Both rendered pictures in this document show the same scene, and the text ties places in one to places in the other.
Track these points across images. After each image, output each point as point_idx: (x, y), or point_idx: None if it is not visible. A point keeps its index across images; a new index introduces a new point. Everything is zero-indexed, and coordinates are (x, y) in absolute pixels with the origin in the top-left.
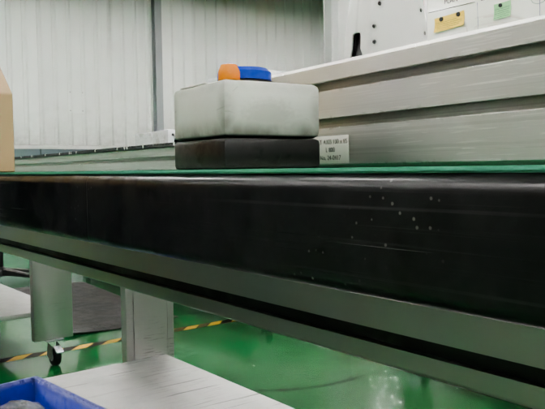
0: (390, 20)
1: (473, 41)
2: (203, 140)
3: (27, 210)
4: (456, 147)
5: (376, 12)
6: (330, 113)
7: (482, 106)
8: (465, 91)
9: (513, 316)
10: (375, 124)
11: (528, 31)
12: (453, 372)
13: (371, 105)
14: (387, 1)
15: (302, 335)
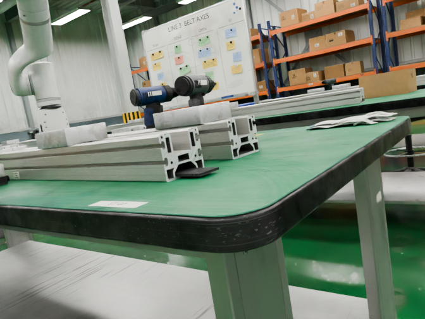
0: (50, 119)
1: (31, 152)
2: None
3: None
4: (35, 176)
5: (45, 117)
6: (14, 166)
7: (38, 166)
8: (33, 163)
9: None
10: (22, 169)
11: (38, 152)
12: (20, 229)
13: (20, 164)
14: (48, 112)
15: (0, 227)
